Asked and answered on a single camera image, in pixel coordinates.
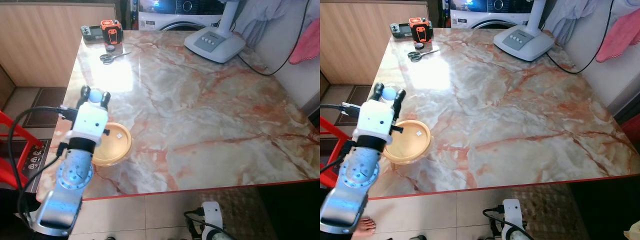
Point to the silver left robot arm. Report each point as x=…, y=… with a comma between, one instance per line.
x=357, y=175
x=72, y=175

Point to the dark plain floor mat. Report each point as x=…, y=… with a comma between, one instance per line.
x=45, y=97
x=357, y=95

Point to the yellow round plate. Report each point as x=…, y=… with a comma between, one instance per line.
x=412, y=145
x=117, y=147

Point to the small black round cap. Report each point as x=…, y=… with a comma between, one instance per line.
x=419, y=46
x=110, y=49

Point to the grey handheld game console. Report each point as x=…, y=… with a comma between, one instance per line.
x=92, y=34
x=400, y=31

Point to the orange black device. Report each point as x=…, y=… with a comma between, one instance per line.
x=420, y=30
x=111, y=32

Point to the red chair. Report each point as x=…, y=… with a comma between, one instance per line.
x=327, y=150
x=7, y=175

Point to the dark mat white prints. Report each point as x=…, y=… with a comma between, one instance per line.
x=37, y=160

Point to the pink towel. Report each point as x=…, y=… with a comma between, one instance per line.
x=307, y=45
x=620, y=37

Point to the white washing machine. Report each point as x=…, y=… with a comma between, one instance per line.
x=480, y=19
x=170, y=20

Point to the white standing fan base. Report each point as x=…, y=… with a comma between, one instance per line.
x=215, y=47
x=525, y=45

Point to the person bare foot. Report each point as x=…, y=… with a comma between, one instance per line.
x=365, y=229

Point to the grey hanging cloth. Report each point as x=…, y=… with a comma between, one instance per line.
x=260, y=20
x=570, y=20

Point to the brown patterned rug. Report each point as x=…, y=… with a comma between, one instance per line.
x=550, y=210
x=245, y=210

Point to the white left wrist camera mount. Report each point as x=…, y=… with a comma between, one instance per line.
x=90, y=122
x=375, y=120

